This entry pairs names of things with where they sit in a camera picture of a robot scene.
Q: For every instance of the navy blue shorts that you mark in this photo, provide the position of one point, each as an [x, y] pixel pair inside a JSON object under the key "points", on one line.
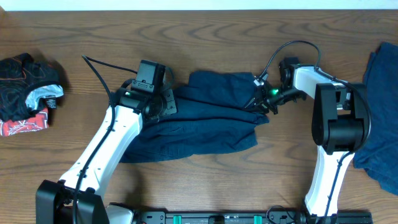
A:
{"points": [[213, 117]]}

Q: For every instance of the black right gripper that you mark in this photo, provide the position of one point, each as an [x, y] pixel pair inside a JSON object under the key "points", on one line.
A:
{"points": [[260, 101]]}

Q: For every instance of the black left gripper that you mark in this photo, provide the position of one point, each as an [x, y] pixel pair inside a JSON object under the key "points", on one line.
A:
{"points": [[170, 101]]}

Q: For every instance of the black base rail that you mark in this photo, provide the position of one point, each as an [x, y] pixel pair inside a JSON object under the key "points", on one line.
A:
{"points": [[233, 218]]}

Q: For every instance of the black patterned folded garment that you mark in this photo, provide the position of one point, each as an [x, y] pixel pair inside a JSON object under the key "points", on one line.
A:
{"points": [[27, 87]]}

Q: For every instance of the navy blue garment pile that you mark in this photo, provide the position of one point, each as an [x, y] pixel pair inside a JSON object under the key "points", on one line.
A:
{"points": [[378, 158]]}

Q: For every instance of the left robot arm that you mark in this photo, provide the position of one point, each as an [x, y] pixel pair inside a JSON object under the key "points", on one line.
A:
{"points": [[77, 197]]}

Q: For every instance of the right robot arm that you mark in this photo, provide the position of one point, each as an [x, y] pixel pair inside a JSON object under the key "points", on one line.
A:
{"points": [[341, 125]]}

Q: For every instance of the red patterned folded garment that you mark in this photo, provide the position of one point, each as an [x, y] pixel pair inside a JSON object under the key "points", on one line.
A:
{"points": [[37, 123]]}

